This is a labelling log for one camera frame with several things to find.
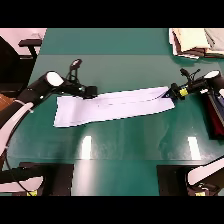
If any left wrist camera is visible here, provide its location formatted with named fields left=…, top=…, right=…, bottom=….
left=67, top=58, right=84, bottom=85

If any black garment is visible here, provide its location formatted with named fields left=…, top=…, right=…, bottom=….
left=199, top=93, right=224, bottom=141

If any brown garment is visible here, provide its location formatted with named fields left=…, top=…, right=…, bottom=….
left=173, top=46, right=224, bottom=60

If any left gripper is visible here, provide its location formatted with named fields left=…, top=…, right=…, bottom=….
left=82, top=85, right=99, bottom=100

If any red garment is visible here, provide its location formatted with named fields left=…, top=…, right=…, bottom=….
left=204, top=96, right=224, bottom=135

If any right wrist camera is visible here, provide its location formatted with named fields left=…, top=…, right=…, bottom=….
left=179, top=67, right=202, bottom=86

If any white shirt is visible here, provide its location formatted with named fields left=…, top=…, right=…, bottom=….
left=52, top=86, right=176, bottom=129

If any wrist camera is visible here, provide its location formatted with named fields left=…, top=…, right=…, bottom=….
left=67, top=58, right=84, bottom=85
left=179, top=67, right=202, bottom=86

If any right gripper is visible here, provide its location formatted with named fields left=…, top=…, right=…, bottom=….
left=169, top=82, right=188, bottom=100

